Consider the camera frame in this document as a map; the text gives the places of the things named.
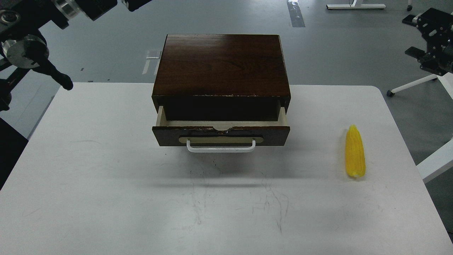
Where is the wooden drawer with white handle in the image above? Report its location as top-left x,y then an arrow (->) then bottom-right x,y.
152,106 -> 290,153

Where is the white chair base leg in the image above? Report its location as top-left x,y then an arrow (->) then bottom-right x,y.
386,74 -> 437,97

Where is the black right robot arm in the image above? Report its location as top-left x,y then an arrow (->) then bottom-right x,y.
402,8 -> 453,76

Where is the white desk leg base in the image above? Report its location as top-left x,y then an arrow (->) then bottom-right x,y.
326,0 -> 386,10

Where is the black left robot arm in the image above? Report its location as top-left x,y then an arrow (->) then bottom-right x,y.
1,0 -> 152,190

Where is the dark wooden drawer cabinet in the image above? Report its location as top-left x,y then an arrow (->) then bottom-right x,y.
151,34 -> 291,121

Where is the white side table edge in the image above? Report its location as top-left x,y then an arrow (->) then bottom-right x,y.
417,139 -> 453,184

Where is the yellow corn cob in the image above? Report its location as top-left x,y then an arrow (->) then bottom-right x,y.
345,125 -> 367,178

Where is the grey floor tape strip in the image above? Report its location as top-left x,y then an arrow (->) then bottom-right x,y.
285,0 -> 305,28

